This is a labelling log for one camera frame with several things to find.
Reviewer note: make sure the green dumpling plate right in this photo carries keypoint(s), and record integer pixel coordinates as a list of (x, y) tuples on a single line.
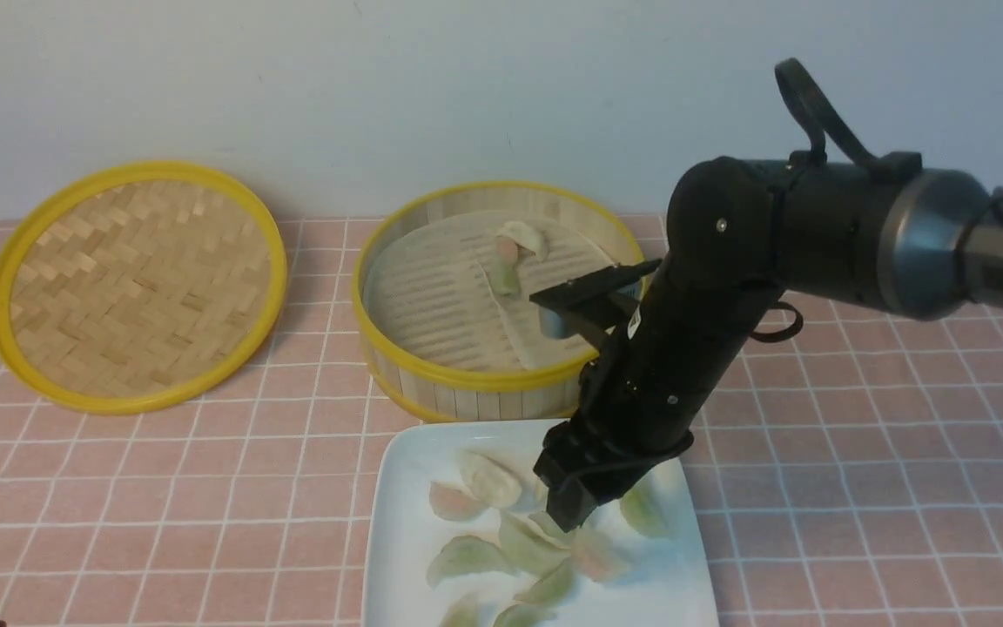
[(640, 511)]

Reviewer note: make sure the white steamer liner cloth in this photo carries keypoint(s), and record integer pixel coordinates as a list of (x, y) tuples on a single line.
[(427, 289)]

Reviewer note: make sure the white dumpling in steamer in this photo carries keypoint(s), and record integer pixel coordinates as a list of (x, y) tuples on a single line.
[(526, 236)]

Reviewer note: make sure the yellow rimmed woven steamer lid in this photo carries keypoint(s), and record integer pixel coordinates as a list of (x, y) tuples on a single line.
[(140, 287)]

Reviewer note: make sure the pale pink dumpling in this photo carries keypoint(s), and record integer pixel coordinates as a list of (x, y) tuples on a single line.
[(594, 554)]

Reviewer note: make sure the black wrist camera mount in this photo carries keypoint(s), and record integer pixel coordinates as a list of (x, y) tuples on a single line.
[(592, 305)]

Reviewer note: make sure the green dumpling plate bottom left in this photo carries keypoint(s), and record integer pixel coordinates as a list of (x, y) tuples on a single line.
[(462, 613)]

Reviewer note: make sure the pink dumpling in steamer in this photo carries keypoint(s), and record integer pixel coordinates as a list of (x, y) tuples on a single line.
[(507, 251)]

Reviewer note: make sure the white dumpling on plate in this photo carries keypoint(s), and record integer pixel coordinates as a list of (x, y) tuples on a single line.
[(488, 481)]

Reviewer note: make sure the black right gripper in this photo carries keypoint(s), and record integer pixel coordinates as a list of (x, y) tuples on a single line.
[(640, 394)]

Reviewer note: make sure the yellow rimmed bamboo steamer basket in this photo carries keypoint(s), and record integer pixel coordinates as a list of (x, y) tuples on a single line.
[(436, 393)]

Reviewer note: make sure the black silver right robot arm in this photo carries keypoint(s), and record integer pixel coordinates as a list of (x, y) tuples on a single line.
[(740, 235)]

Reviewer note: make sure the white square plate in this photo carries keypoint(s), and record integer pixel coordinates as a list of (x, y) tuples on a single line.
[(668, 583)]

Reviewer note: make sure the green dumpling plate centre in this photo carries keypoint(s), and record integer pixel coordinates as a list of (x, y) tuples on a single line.
[(527, 549)]

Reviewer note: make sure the green dumpling plate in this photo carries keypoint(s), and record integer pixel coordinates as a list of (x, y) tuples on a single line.
[(640, 511), (464, 556), (524, 615), (462, 613), (527, 549), (551, 589)]

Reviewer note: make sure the green dumpling plate lower middle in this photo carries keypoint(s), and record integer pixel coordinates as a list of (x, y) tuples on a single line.
[(551, 589)]

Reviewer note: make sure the green dumpling in steamer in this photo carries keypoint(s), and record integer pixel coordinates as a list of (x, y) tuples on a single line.
[(503, 278)]

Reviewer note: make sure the pale dumpling on plate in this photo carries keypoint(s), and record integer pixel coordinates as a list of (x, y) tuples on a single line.
[(453, 505)]

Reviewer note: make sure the pink checkered tablecloth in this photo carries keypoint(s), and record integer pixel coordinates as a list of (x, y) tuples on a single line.
[(851, 477)]

